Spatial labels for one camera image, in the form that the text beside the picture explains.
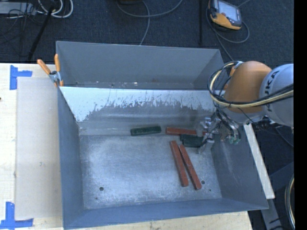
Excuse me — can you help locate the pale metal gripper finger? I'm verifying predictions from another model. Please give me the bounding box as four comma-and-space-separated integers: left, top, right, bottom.
199, 118, 214, 136
197, 138, 215, 155

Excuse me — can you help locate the red-brown flat block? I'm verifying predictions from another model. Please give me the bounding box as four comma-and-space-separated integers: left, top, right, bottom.
169, 140, 189, 187
178, 144, 202, 191
165, 126, 207, 137

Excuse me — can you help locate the dark green flat block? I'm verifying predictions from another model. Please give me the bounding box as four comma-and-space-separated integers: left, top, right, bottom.
130, 126, 162, 137
179, 134, 205, 149

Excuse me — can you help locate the grey metal bin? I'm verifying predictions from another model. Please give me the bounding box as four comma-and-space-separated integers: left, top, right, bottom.
55, 41, 270, 230

